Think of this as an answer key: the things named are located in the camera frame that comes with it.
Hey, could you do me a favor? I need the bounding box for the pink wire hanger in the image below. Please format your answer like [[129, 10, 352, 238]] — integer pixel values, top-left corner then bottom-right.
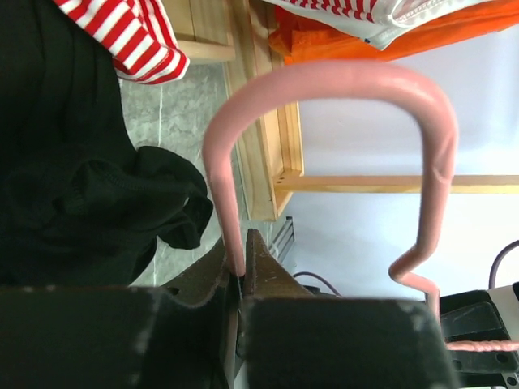
[[201, 61, 519, 353]]

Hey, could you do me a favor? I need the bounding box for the small wooden clothes rack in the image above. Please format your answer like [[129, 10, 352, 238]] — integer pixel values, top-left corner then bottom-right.
[[160, 0, 519, 222]]

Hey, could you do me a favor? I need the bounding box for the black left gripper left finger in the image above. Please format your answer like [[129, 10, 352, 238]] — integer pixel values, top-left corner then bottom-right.
[[1, 242, 238, 388]]

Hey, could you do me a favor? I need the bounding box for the orange shirt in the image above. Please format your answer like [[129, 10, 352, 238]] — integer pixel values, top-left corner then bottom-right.
[[268, 1, 518, 64]]

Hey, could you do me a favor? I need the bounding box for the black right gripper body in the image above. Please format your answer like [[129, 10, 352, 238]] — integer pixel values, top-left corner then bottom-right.
[[440, 290, 518, 388]]

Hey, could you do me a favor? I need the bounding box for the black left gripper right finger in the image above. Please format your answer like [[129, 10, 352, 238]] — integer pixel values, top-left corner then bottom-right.
[[242, 229, 460, 388]]

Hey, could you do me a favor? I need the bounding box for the black tank top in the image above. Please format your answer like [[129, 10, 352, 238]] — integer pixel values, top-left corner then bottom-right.
[[1, 1, 213, 287]]

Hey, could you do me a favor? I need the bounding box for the red white striped tank top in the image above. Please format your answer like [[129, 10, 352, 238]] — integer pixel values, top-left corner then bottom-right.
[[55, 0, 190, 85]]

